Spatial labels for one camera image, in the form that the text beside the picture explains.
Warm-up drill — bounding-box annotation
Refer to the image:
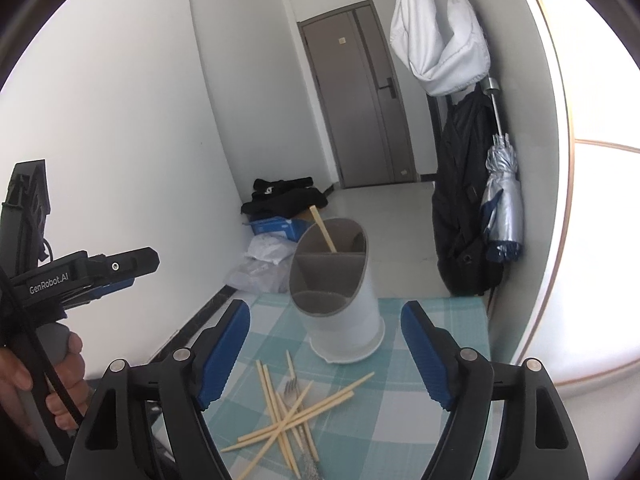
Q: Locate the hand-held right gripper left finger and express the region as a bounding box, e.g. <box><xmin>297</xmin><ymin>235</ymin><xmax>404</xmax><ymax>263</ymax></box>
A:
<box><xmin>65</xmin><ymin>299</ymin><xmax>251</xmax><ymax>480</ymax></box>

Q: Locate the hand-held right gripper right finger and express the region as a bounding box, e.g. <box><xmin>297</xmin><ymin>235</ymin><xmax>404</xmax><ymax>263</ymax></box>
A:
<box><xmin>400</xmin><ymin>300</ymin><xmax>591</xmax><ymax>480</ymax></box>

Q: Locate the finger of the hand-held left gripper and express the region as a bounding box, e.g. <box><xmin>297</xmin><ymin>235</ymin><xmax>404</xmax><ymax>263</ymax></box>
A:
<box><xmin>60</xmin><ymin>277</ymin><xmax>137</xmax><ymax>311</ymax></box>
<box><xmin>85</xmin><ymin>247</ymin><xmax>161</xmax><ymax>281</ymax></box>

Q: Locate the metal fork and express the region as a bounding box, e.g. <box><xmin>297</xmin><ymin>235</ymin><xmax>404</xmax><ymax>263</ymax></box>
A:
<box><xmin>282</xmin><ymin>377</ymin><xmax>321</xmax><ymax>480</ymax></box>

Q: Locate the white utensil holder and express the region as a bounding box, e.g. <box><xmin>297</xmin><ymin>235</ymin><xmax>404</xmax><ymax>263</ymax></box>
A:
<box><xmin>288</xmin><ymin>216</ymin><xmax>386</xmax><ymax>364</ymax></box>

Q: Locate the pile of chopsticks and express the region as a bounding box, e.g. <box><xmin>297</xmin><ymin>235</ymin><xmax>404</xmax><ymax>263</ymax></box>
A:
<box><xmin>221</xmin><ymin>350</ymin><xmax>376</xmax><ymax>479</ymax></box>

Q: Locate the wooden chopstick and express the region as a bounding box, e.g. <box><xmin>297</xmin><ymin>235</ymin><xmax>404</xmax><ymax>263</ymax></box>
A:
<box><xmin>309</xmin><ymin>206</ymin><xmax>337</xmax><ymax>253</ymax></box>

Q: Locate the person's left hand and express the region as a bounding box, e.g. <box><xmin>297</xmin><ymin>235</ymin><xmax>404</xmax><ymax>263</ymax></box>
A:
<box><xmin>0</xmin><ymin>332</ymin><xmax>91</xmax><ymax>433</ymax></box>

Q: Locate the teal checked tablecloth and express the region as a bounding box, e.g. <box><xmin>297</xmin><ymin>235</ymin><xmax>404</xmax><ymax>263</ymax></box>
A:
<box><xmin>150</xmin><ymin>292</ymin><xmax>501</xmax><ymax>480</ymax></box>

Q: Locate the grey parcel bag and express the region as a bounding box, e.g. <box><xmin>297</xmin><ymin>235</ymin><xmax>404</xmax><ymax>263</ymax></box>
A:
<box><xmin>223</xmin><ymin>257</ymin><xmax>293</xmax><ymax>294</ymax></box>

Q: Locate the white plastic bag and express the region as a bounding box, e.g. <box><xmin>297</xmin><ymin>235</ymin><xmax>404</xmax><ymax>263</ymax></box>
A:
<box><xmin>247</xmin><ymin>235</ymin><xmax>296</xmax><ymax>264</ymax></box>

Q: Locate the blue cardboard box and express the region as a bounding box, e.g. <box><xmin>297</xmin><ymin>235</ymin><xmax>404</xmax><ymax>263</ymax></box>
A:
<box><xmin>250</xmin><ymin>217</ymin><xmax>301</xmax><ymax>244</ymax></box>

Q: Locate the black backpack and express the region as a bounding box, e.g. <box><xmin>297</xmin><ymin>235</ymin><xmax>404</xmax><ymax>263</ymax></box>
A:
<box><xmin>432</xmin><ymin>87</ymin><xmax>505</xmax><ymax>297</ymax></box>

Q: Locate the black clothes heap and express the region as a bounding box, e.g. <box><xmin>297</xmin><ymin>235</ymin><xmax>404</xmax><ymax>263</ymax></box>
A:
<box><xmin>241</xmin><ymin>177</ymin><xmax>328</xmax><ymax>221</ymax></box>

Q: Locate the silver folded umbrella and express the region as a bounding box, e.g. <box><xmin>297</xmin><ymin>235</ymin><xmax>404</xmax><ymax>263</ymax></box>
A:
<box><xmin>481</xmin><ymin>77</ymin><xmax>525</xmax><ymax>263</ymax></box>

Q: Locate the black door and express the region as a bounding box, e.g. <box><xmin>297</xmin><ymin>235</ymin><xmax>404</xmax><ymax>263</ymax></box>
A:
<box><xmin>378</xmin><ymin>0</ymin><xmax>451</xmax><ymax>181</ymax></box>

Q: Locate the grey door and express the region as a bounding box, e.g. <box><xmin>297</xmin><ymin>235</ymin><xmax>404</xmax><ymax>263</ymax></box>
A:
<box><xmin>298</xmin><ymin>2</ymin><xmax>416</xmax><ymax>190</ymax></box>

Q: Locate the white hanging bag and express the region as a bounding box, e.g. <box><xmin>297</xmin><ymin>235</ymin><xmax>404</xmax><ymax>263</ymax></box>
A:
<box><xmin>390</xmin><ymin>0</ymin><xmax>491</xmax><ymax>97</ymax></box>

